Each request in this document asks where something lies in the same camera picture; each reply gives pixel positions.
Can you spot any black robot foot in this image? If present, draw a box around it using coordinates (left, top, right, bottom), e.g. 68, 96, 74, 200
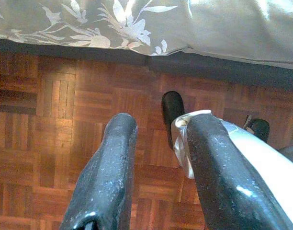
243, 115, 270, 143
161, 91, 185, 150

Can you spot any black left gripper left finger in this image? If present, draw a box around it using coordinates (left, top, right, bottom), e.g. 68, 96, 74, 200
59, 112, 139, 230

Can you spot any black robot right foot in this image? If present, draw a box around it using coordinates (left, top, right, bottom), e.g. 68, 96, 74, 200
243, 115, 270, 143

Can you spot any grey floral bedspread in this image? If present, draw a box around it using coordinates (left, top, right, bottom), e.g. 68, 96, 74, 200
0, 0, 293, 71

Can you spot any black robot left foot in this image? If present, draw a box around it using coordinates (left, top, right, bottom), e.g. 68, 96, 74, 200
161, 91, 185, 150

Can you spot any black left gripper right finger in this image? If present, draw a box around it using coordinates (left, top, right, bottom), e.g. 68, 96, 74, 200
186, 114, 293, 230

